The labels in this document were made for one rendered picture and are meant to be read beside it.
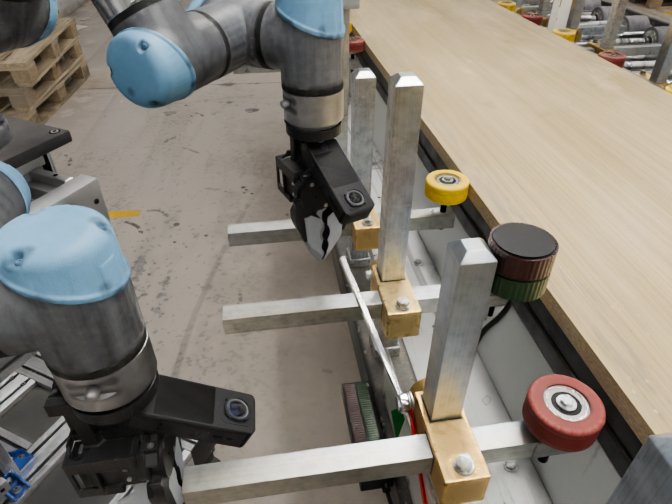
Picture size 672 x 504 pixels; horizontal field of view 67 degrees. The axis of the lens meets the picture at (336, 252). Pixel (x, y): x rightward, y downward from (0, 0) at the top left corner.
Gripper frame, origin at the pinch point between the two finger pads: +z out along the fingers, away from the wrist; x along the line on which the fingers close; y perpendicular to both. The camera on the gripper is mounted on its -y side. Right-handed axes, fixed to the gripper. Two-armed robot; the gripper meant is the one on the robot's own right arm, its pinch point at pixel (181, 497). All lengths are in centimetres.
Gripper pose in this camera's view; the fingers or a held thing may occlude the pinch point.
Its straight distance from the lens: 63.2
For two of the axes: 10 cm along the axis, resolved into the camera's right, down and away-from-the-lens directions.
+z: 0.0, 8.0, 6.0
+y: -9.9, 0.9, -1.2
